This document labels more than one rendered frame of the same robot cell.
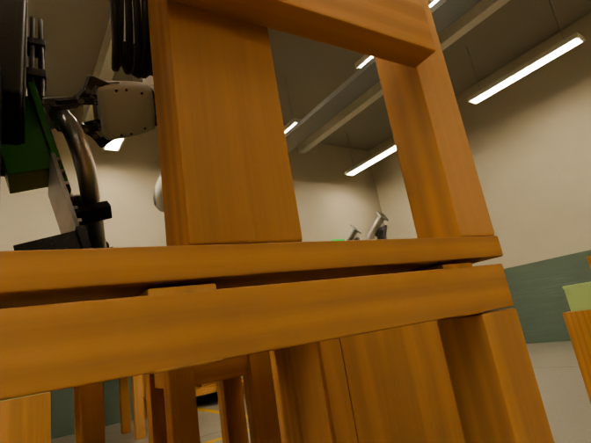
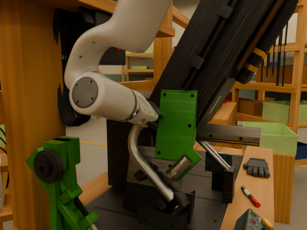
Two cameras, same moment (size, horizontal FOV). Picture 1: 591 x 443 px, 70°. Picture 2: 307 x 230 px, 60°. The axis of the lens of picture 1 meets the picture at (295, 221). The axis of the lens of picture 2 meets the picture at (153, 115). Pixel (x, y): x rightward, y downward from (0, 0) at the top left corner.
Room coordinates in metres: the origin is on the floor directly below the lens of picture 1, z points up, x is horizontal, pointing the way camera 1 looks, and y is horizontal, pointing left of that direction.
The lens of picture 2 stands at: (1.31, -0.06, 1.33)
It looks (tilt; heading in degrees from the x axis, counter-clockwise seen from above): 9 degrees down; 147
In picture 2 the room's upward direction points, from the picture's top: straight up
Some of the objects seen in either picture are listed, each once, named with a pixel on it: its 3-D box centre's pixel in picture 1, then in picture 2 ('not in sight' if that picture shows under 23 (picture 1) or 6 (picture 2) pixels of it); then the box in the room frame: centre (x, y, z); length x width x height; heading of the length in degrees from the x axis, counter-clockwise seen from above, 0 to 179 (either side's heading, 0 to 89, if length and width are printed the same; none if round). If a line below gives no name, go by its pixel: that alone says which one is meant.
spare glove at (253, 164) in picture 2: not in sight; (255, 166); (0.62, 0.94, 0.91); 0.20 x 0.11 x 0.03; 127
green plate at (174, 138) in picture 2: (27, 148); (179, 122); (0.68, 0.45, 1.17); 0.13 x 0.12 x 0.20; 123
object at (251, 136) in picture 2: not in sight; (202, 131); (0.63, 0.60, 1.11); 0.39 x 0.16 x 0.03; 33
